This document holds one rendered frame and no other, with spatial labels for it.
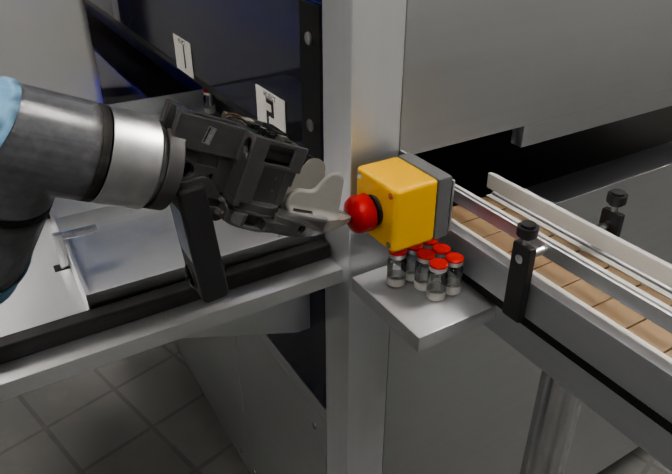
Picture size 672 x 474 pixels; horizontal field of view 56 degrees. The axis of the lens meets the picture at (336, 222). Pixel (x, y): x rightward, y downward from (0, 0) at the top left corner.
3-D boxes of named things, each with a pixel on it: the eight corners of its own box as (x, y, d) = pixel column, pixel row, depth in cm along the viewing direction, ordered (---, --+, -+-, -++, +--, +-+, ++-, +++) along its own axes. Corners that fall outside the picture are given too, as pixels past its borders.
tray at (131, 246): (274, 167, 102) (273, 147, 100) (361, 238, 82) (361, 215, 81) (50, 219, 87) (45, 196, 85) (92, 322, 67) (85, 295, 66)
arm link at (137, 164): (94, 218, 46) (71, 177, 52) (154, 227, 49) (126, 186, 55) (123, 121, 44) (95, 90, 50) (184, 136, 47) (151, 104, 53)
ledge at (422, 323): (442, 257, 82) (443, 244, 81) (515, 310, 72) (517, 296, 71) (351, 290, 76) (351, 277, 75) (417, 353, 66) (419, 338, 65)
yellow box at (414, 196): (407, 209, 73) (410, 151, 69) (447, 236, 67) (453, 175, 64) (351, 226, 69) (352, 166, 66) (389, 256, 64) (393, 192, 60)
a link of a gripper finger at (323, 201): (383, 186, 60) (305, 168, 54) (360, 241, 62) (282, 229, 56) (365, 174, 62) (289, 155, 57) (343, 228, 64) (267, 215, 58)
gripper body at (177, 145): (317, 152, 54) (186, 119, 46) (282, 242, 56) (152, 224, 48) (277, 125, 59) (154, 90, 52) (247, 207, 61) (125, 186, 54)
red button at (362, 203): (369, 216, 68) (370, 183, 66) (390, 232, 65) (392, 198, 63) (338, 225, 66) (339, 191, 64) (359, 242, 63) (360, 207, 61)
